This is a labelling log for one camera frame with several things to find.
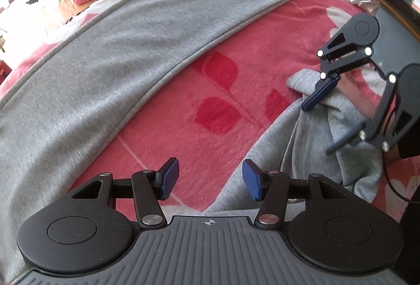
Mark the person's hand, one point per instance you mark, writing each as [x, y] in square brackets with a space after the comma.
[352, 87]

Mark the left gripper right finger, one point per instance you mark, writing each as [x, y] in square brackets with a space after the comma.
[324, 224]

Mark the pink floral bed blanket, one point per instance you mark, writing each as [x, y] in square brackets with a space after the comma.
[238, 100]

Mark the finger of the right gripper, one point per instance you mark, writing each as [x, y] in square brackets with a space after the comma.
[395, 116]
[349, 48]

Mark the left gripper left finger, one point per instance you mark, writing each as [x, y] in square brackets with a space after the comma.
[96, 223]

